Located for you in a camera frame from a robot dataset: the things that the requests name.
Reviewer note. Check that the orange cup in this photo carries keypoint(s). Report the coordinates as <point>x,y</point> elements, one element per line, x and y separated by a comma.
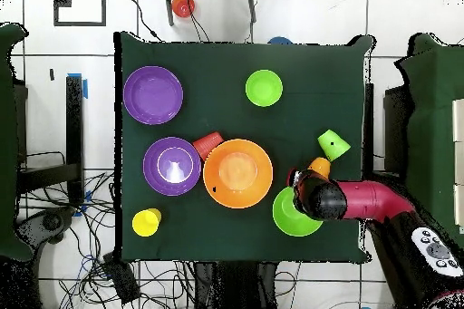
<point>320,167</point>

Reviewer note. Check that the large green bowl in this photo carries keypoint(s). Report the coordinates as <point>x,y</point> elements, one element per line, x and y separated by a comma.
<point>286,220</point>

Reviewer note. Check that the green cup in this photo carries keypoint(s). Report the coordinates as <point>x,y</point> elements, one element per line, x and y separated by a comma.
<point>333,146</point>

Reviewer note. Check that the large orange bowl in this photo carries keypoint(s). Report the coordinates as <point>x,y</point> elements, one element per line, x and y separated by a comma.
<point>237,193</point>

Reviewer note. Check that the red cup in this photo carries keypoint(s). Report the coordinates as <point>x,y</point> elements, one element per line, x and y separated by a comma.
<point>206,144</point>

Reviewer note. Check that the small green bowl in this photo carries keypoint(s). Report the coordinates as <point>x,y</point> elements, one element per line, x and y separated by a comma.
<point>264,88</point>

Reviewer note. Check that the blue bowl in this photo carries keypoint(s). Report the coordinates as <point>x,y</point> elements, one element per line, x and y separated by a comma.
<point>280,40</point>

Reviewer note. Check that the purple bowl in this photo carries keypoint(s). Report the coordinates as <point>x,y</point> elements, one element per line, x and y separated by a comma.
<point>151,166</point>
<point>153,80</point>

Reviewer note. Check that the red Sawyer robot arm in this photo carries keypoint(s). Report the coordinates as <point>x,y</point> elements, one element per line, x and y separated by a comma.
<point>369,200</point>

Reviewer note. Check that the dark green tablecloth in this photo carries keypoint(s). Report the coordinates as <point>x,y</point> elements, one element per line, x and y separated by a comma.
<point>181,233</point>

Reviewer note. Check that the yellow cup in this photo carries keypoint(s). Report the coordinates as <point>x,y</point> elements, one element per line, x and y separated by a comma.
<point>144,224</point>

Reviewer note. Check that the neighbouring green table cloth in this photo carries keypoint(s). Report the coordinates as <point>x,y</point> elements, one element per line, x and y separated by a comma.
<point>7,142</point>
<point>435,106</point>

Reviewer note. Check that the white boxes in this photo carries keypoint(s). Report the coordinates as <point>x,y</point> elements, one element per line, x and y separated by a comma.
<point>458,142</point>

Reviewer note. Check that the black box on floor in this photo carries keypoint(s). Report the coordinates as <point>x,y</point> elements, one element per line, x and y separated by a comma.
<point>123,280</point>

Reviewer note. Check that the small orange bowl on floor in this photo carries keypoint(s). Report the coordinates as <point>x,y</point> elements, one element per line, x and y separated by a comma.
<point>183,5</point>

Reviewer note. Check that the grey black machine base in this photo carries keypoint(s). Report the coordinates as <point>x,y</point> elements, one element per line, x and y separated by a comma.
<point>47,222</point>

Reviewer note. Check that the grey camera stand legs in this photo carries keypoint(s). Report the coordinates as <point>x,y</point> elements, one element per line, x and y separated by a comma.
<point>168,4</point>

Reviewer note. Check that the black post stand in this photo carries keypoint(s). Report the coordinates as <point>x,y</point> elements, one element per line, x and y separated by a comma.
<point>74,124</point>

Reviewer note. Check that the black square frame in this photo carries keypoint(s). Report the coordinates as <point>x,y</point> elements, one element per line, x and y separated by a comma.
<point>103,4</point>

